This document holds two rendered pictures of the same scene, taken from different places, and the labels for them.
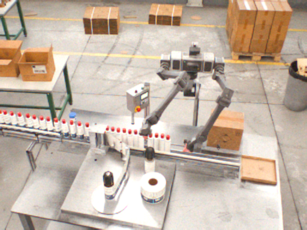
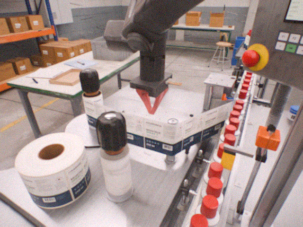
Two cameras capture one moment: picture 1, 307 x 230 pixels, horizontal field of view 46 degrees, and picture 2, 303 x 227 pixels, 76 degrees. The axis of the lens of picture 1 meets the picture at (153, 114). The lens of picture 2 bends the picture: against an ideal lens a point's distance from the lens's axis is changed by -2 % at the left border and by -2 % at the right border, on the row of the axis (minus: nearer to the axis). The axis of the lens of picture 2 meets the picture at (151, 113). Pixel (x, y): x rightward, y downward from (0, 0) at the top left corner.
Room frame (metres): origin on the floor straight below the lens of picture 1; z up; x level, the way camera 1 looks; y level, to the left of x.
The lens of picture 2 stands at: (2.26, -0.35, 1.44)
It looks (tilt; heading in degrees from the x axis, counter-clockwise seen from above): 31 degrees down; 107
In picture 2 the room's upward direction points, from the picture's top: straight up
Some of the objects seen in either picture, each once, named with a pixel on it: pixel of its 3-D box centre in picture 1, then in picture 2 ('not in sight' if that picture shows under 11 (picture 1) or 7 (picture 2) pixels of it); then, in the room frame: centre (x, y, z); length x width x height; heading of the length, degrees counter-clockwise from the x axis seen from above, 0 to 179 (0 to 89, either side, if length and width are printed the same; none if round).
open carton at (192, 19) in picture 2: not in sight; (193, 18); (1.61, 5.64, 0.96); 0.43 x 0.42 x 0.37; 173
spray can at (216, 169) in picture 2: (150, 142); (209, 193); (2.32, 0.02, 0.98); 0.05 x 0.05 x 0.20
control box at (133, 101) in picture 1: (138, 98); (301, 33); (2.43, 0.13, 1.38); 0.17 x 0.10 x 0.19; 134
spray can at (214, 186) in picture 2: (156, 142); (208, 209); (2.31, -0.03, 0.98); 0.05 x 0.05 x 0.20
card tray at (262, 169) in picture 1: (258, 169); not in sight; (2.13, -0.93, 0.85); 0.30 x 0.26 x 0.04; 79
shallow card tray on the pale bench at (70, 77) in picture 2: not in sight; (72, 76); (1.06, 1.06, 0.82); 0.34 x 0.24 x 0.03; 92
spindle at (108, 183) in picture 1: (109, 185); (93, 100); (1.77, 0.33, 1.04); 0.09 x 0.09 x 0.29
